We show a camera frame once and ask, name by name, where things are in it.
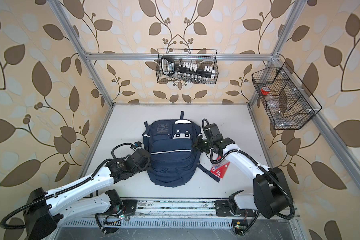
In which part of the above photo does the red stationery blister pack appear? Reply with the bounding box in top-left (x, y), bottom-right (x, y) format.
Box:
top-left (210, 159), bottom-right (230, 180)

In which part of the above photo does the black socket wrench set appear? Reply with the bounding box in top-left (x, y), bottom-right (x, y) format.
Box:
top-left (159, 56), bottom-right (217, 79)

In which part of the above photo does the aluminium cage frame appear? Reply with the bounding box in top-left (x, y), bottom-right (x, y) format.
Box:
top-left (49, 1), bottom-right (360, 191)

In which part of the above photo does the red capped clear bottle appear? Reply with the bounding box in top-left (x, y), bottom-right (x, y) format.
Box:
top-left (261, 86), bottom-right (273, 99)

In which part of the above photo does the black wire basket back wall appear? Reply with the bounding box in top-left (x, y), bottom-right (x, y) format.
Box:
top-left (156, 48), bottom-right (219, 85)

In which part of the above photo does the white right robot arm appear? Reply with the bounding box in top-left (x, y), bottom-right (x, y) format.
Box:
top-left (194, 119), bottom-right (295, 220)

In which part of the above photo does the black wire basket right wall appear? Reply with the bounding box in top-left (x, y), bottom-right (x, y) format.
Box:
top-left (252, 63), bottom-right (322, 130)

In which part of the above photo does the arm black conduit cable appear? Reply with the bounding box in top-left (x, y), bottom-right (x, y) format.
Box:
top-left (201, 118), bottom-right (296, 235)
top-left (0, 141), bottom-right (142, 230)

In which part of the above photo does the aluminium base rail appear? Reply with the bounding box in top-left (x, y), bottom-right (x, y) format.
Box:
top-left (52, 196), bottom-right (301, 220)

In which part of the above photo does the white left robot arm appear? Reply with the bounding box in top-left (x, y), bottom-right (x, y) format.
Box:
top-left (24, 149), bottom-right (151, 240)

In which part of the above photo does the black wire basket wall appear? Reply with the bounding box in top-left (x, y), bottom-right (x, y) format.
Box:
top-left (252, 63), bottom-right (322, 130)
top-left (156, 48), bottom-right (219, 85)

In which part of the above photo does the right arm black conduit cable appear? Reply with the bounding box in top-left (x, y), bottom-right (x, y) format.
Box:
top-left (201, 118), bottom-right (296, 235)

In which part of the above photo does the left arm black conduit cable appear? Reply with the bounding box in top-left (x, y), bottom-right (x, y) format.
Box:
top-left (0, 141), bottom-right (142, 230)

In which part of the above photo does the navy blue student backpack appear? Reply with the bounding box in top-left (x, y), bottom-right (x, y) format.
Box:
top-left (142, 111), bottom-right (220, 188)

